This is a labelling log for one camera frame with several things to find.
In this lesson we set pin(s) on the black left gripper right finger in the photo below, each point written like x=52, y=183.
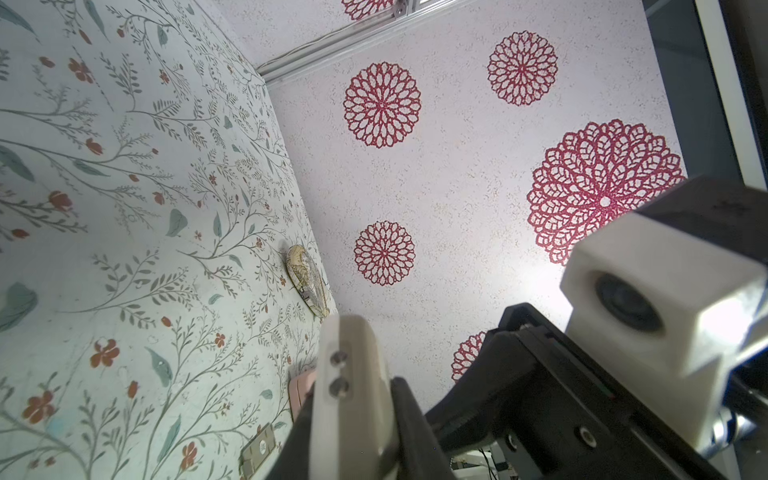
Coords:
x=419, y=455

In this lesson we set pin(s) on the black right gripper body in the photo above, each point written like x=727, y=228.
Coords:
x=556, y=412

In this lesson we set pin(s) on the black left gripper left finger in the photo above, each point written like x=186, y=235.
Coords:
x=293, y=461

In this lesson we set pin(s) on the white universal AC remote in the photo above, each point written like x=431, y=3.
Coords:
x=354, y=432

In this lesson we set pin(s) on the pink rounded case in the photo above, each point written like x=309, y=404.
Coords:
x=298, y=391

